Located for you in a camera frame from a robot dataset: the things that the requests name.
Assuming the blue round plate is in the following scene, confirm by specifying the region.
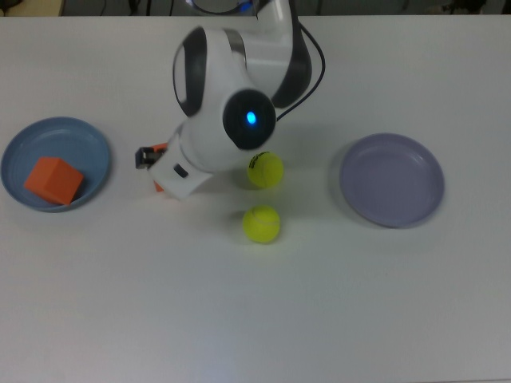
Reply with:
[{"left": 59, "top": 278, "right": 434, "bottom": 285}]
[{"left": 0, "top": 116, "right": 114, "bottom": 213}]

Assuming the orange foam cube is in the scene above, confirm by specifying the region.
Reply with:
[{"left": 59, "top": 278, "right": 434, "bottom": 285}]
[
  {"left": 148, "top": 141, "right": 169, "bottom": 194},
  {"left": 23, "top": 156, "right": 85, "bottom": 207}
]

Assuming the yellow tennis ball black logo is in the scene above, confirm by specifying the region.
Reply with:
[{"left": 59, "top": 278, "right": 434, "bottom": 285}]
[{"left": 247, "top": 150, "right": 285, "bottom": 189}]

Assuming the plain yellow tennis ball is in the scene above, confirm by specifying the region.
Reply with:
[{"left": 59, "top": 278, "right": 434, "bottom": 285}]
[{"left": 242, "top": 204, "right": 282, "bottom": 243}]

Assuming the lilac round plate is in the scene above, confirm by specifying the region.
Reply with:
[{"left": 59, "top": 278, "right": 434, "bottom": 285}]
[{"left": 339, "top": 132, "right": 446, "bottom": 230}]

